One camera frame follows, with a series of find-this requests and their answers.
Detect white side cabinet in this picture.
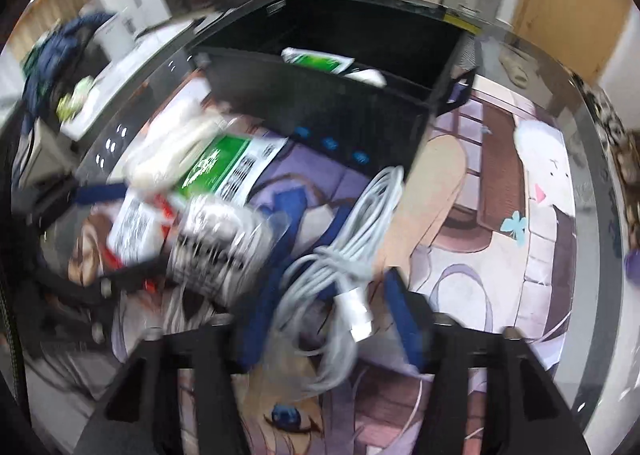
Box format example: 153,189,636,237
62,15,198,142

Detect beige slippers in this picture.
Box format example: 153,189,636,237
499,46,532,87

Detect white pads pack green label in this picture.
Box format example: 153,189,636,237
127,99,287,208

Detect white soft roll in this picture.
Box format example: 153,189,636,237
346,66,387,87

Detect wooden door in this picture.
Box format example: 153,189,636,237
510,0,632,83

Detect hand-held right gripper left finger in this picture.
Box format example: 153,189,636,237
75,257,287,455

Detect silver packet black print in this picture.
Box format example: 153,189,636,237
169,192,273,308

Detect white cable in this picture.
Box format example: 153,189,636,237
272,164,407,388

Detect yellow green cloth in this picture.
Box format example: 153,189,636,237
56,76,97,120

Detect black-framed glass table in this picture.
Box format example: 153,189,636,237
75,0,640,455

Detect blue puffer jacket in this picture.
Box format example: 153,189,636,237
22,11,118,113

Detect printed anime desk mat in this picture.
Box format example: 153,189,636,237
65,72,576,455

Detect white red packet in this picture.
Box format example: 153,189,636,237
106,194,177,268

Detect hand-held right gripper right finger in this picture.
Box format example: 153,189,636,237
386,266,594,455

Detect black storage box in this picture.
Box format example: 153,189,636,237
189,0,478,181

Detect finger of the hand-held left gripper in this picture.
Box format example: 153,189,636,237
100,257,175,296
70,182,132,206

